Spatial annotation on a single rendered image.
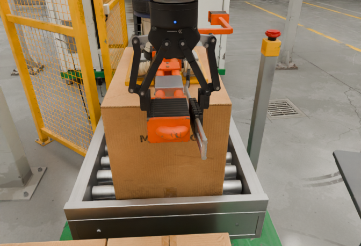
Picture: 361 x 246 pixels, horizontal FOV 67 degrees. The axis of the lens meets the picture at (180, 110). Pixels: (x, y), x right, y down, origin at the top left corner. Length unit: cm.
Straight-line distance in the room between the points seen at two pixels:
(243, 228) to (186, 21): 87
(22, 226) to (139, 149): 114
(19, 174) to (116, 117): 128
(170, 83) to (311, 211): 148
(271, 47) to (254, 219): 74
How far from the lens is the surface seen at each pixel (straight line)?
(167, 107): 49
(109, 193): 114
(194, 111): 48
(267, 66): 138
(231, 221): 108
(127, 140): 90
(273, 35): 133
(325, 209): 197
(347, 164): 106
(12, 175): 208
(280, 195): 194
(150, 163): 95
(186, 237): 98
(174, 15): 42
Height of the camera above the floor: 135
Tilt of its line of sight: 30 degrees down
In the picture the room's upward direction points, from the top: straight up
